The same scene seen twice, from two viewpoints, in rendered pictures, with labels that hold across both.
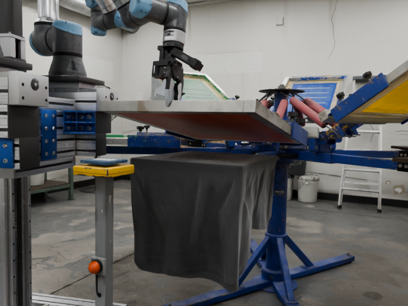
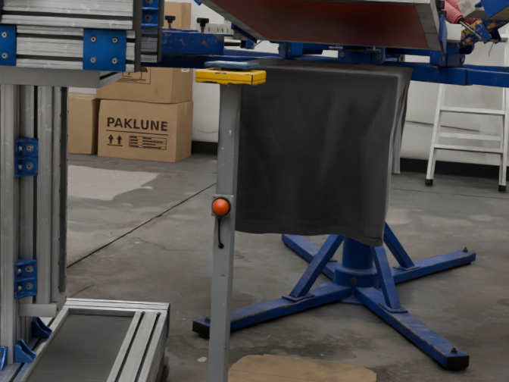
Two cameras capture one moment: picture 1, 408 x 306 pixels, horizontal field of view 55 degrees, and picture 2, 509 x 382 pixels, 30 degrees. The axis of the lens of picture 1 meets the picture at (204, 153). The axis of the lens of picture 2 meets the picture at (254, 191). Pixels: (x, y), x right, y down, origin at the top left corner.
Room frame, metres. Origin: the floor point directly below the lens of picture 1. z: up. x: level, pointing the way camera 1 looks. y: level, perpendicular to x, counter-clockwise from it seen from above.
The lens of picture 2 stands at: (-0.93, 0.68, 1.07)
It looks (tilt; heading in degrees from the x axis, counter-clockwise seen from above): 10 degrees down; 348
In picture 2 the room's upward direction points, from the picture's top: 3 degrees clockwise
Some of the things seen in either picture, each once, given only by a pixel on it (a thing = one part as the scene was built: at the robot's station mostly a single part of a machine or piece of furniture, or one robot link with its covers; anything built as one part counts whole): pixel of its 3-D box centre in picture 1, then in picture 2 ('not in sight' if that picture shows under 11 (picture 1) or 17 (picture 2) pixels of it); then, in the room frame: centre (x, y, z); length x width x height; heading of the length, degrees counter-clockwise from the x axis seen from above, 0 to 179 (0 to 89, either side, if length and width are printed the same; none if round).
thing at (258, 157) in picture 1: (209, 157); (323, 67); (1.57, -0.02, 0.95); 0.48 x 0.44 x 0.01; 155
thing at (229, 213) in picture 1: (181, 221); (302, 155); (1.36, 0.07, 0.74); 0.45 x 0.03 x 0.43; 65
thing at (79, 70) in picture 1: (67, 66); not in sight; (1.63, 0.57, 1.31); 0.15 x 0.15 x 0.10
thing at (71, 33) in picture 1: (66, 37); not in sight; (1.64, 0.58, 1.42); 0.13 x 0.12 x 0.14; 54
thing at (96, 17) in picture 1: (101, 23); not in sight; (1.91, 0.51, 1.56); 0.11 x 0.08 x 0.11; 54
